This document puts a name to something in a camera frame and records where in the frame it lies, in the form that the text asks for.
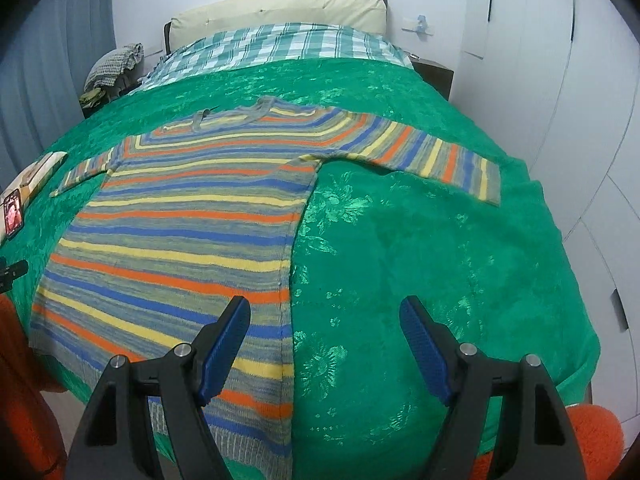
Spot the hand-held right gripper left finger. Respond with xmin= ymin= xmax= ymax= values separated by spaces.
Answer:
xmin=67 ymin=295 xmax=252 ymax=480

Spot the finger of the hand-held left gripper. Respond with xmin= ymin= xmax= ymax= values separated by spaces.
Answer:
xmin=0 ymin=258 xmax=29 ymax=295

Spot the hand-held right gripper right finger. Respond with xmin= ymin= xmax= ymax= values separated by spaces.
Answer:
xmin=398 ymin=295 xmax=588 ymax=480

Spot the striped knit sweater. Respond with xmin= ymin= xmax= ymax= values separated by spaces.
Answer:
xmin=29 ymin=97 xmax=502 ymax=480

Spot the pile of clothes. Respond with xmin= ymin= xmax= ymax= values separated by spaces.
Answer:
xmin=80 ymin=42 xmax=145 ymax=108

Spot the smartphone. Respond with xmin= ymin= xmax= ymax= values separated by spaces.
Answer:
xmin=1 ymin=189 xmax=25 ymax=240

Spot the cream patterned pillow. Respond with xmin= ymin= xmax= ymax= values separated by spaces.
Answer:
xmin=12 ymin=151 xmax=68 ymax=206

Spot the green floral blanket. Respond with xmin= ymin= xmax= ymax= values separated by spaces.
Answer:
xmin=0 ymin=57 xmax=601 ymax=480

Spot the dark nightstand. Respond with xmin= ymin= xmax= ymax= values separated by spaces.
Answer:
xmin=410 ymin=57 xmax=455 ymax=103
xmin=80 ymin=82 xmax=147 ymax=118

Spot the grey-blue curtain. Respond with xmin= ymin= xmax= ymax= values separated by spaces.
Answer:
xmin=0 ymin=0 xmax=121 ymax=181

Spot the white wardrobe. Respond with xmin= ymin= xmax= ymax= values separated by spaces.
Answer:
xmin=460 ymin=0 xmax=640 ymax=411

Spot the green plaid bedsheet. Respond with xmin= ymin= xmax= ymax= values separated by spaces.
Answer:
xmin=137 ymin=22 xmax=413 ymax=93

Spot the cream padded headboard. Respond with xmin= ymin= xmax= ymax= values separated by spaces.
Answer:
xmin=164 ymin=0 xmax=391 ymax=51

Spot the wall socket with blue plug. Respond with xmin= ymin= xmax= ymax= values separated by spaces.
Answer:
xmin=402 ymin=12 xmax=435 ymax=38

